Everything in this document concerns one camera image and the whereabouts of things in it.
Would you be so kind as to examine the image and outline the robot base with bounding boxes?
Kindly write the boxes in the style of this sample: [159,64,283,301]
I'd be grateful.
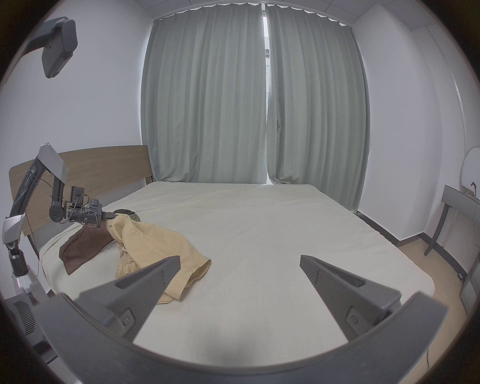
[4,292,61,370]

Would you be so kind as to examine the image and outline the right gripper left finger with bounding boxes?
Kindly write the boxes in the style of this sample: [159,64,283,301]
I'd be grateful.
[77,256,181,342]

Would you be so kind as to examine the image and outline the window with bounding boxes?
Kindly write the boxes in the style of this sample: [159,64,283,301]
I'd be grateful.
[262,15,272,184]

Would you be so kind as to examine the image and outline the brown garment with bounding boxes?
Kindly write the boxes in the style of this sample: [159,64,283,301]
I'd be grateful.
[58,225,117,276]

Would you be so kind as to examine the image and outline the green garment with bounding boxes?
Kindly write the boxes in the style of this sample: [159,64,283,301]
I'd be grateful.
[112,208,142,224]

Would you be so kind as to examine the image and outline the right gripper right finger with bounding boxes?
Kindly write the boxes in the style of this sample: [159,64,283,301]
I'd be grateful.
[299,255,403,343]

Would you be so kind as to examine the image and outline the bed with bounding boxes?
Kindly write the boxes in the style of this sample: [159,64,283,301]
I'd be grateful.
[8,145,436,367]

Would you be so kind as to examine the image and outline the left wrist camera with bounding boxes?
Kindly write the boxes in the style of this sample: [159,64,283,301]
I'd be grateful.
[70,185,90,208]

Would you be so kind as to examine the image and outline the grey-green curtain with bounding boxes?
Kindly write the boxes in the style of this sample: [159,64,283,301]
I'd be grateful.
[139,4,269,184]
[264,4,371,212]

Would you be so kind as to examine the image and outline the grey small table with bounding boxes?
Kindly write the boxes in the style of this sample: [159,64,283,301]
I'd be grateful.
[424,184,480,271]

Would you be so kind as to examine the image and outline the beige shorts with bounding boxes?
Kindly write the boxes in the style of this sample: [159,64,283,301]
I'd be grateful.
[106,214,212,305]

